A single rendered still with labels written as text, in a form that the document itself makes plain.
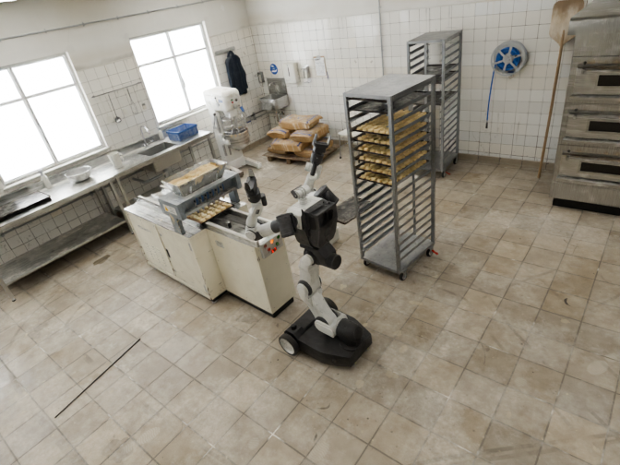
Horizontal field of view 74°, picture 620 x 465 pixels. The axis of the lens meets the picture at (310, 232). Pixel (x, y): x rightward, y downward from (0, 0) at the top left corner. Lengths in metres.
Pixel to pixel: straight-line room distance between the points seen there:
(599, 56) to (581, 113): 0.53
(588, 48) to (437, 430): 3.68
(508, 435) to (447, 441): 0.39
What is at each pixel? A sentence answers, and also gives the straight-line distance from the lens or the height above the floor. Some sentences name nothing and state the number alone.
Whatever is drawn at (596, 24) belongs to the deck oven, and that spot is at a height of 1.95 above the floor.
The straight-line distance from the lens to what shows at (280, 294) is 3.89.
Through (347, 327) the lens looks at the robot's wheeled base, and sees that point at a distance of 3.27.
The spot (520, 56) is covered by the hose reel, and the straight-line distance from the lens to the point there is 6.10.
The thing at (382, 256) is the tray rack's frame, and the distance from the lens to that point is 4.28.
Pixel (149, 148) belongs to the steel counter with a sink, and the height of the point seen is 0.88.
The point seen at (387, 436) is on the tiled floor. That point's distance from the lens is 3.11.
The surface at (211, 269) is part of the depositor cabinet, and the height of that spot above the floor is 0.40.
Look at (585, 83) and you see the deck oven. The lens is 4.99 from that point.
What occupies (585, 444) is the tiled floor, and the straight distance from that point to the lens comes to 3.29.
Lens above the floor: 2.65
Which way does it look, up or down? 31 degrees down
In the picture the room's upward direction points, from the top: 10 degrees counter-clockwise
